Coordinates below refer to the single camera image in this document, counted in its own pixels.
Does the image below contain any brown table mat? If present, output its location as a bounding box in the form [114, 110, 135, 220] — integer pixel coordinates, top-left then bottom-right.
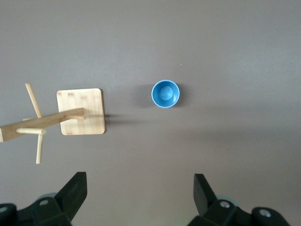
[0, 0, 301, 226]

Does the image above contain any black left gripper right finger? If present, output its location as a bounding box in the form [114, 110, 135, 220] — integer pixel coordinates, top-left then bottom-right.
[188, 173, 253, 226]

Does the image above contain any blue plastic cup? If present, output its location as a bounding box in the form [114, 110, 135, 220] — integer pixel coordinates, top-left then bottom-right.
[150, 79, 181, 109]

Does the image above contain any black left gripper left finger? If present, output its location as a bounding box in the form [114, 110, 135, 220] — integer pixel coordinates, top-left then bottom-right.
[16, 171, 88, 226]

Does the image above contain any wooden mug tree stand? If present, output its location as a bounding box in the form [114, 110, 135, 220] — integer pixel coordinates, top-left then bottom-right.
[0, 82, 107, 165]

